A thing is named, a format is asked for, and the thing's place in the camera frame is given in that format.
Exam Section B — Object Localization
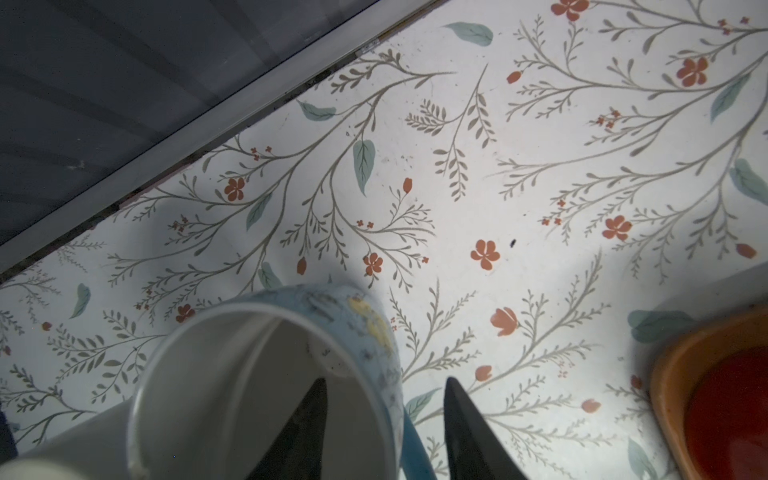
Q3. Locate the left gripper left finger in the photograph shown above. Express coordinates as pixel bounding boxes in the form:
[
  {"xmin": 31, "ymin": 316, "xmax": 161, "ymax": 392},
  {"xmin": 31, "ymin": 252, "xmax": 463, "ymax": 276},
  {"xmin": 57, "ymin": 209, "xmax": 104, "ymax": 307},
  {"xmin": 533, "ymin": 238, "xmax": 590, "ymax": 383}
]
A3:
[{"xmin": 247, "ymin": 378, "xmax": 328, "ymax": 480}]

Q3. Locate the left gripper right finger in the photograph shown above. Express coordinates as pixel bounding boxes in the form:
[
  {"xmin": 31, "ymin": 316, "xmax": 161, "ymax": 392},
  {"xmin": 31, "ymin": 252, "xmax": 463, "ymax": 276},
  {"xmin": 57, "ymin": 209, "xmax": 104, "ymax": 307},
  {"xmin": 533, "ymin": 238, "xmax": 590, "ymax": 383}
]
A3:
[{"xmin": 443, "ymin": 377, "xmax": 527, "ymax": 480}]

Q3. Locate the blue mug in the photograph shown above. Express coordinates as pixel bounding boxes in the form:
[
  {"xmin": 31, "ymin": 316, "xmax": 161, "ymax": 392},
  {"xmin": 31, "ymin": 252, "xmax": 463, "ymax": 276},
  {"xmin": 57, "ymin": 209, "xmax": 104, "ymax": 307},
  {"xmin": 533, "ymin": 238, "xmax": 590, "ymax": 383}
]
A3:
[{"xmin": 127, "ymin": 284, "xmax": 435, "ymax": 479}]

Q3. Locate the white mug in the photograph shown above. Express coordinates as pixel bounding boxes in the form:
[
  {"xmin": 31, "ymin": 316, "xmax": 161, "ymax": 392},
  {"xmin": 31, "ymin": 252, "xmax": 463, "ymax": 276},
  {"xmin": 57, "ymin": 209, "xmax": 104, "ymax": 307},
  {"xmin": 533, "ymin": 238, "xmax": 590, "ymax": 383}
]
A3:
[{"xmin": 1, "ymin": 401, "xmax": 131, "ymax": 480}]

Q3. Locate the red mug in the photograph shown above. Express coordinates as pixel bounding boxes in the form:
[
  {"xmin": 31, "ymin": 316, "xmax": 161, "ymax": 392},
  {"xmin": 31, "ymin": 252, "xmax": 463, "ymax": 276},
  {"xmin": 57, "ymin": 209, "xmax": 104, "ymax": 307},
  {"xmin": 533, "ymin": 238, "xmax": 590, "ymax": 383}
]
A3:
[{"xmin": 684, "ymin": 347, "xmax": 767, "ymax": 479}]

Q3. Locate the orange plastic tray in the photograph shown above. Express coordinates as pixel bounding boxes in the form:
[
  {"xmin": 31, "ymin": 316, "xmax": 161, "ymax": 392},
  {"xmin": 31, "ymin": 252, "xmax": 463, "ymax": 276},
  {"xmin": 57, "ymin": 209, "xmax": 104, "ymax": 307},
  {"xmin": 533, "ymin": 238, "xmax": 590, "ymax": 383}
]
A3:
[{"xmin": 650, "ymin": 304, "xmax": 767, "ymax": 479}]

